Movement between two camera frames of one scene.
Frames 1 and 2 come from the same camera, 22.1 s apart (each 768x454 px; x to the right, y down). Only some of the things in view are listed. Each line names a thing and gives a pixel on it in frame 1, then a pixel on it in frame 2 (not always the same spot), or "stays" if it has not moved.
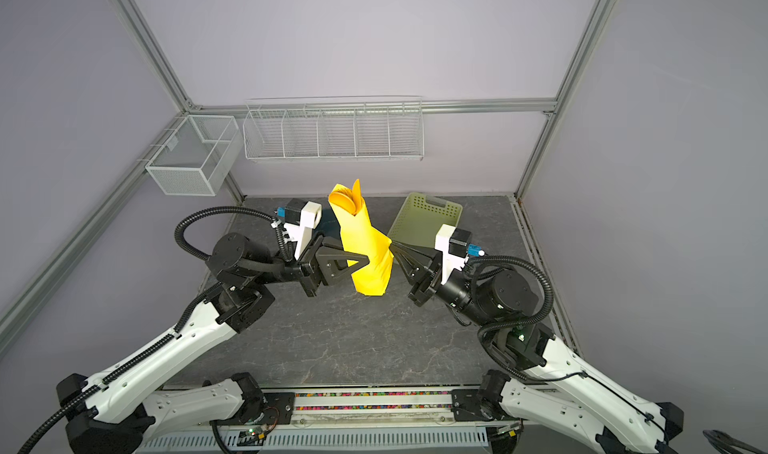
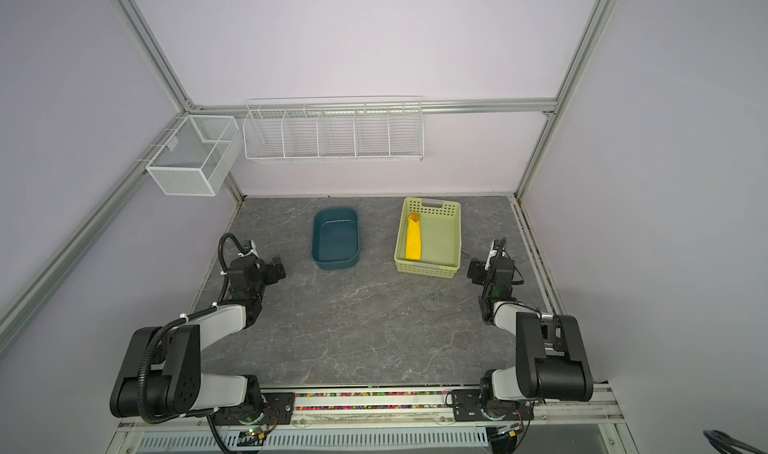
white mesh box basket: [195, 160] stays
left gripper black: [322, 264] → [269, 272]
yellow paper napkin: [359, 234] → [413, 239]
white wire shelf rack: [335, 128] stays
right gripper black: [429, 282] → [477, 270]
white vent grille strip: [458, 439] stays
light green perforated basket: [421, 217] stays
